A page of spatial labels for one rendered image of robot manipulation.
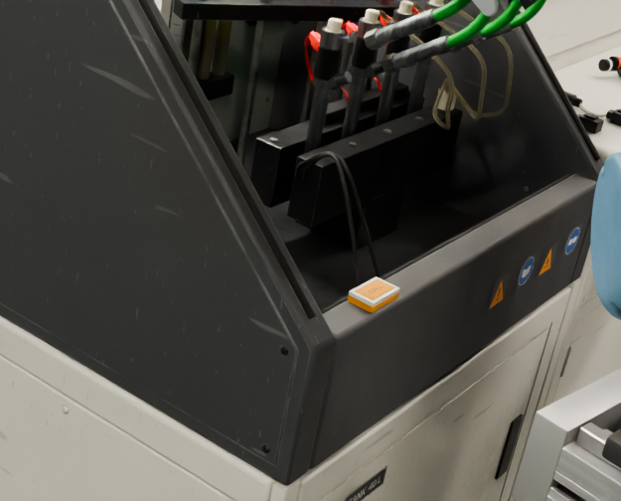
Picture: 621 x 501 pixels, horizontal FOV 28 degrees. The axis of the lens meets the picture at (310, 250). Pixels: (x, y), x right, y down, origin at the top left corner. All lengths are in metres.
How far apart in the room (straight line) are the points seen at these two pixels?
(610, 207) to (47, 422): 0.78
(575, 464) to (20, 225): 0.65
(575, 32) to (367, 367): 0.96
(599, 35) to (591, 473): 1.23
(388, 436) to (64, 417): 0.36
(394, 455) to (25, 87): 0.58
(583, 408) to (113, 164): 0.51
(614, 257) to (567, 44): 1.22
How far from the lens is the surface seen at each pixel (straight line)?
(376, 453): 1.39
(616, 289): 0.85
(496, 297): 1.50
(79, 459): 1.44
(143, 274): 1.26
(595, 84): 2.00
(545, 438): 1.06
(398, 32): 1.42
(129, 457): 1.37
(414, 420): 1.45
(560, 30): 2.03
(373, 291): 1.24
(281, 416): 1.20
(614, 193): 0.87
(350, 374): 1.24
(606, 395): 1.11
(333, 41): 1.47
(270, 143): 1.50
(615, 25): 2.23
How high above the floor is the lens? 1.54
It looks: 26 degrees down
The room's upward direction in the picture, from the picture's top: 11 degrees clockwise
